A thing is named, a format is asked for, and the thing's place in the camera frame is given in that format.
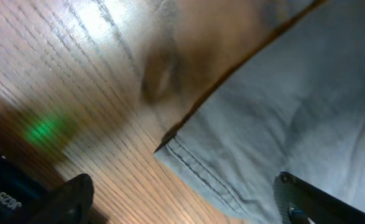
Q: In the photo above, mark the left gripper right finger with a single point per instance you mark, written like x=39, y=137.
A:
x=300, y=202

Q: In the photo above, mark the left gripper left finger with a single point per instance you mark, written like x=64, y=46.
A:
x=68, y=204

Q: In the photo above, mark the grey shorts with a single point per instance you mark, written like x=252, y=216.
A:
x=297, y=106

